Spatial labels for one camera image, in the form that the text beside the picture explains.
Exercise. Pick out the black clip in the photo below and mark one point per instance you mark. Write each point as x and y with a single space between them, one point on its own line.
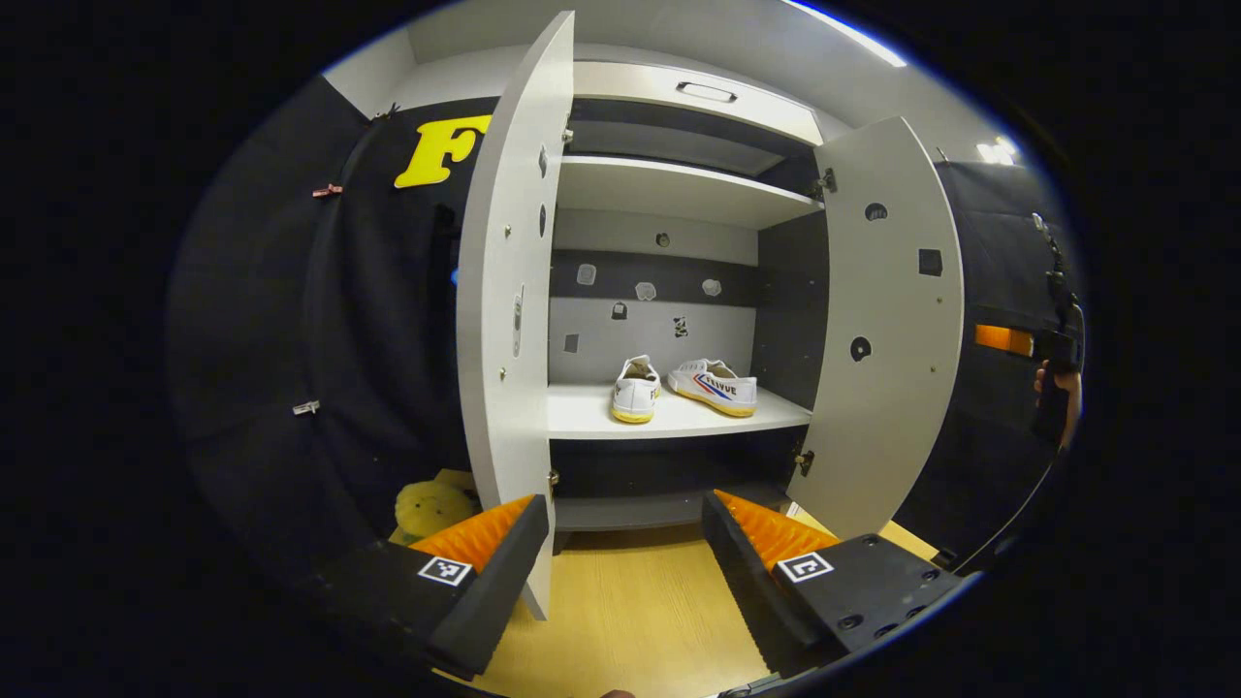
387 112

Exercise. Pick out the silver clip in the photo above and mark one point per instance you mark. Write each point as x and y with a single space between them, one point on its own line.
306 408

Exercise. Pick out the white canvas shoe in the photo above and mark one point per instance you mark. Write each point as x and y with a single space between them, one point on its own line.
635 393
717 388

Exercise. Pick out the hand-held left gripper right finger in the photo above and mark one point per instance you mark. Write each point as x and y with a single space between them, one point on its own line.
742 582

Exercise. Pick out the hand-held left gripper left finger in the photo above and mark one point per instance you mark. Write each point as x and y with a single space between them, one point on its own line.
504 582

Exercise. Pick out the white cabinet door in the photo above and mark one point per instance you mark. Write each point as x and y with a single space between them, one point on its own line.
892 310
494 291

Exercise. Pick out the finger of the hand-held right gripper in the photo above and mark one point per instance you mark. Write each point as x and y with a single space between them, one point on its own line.
1003 339

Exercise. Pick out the yellow plush toy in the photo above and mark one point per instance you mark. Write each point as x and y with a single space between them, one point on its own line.
431 506

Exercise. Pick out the small ceiling light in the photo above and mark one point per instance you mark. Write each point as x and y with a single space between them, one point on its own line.
997 150

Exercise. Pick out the red clip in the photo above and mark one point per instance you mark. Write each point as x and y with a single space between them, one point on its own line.
328 190

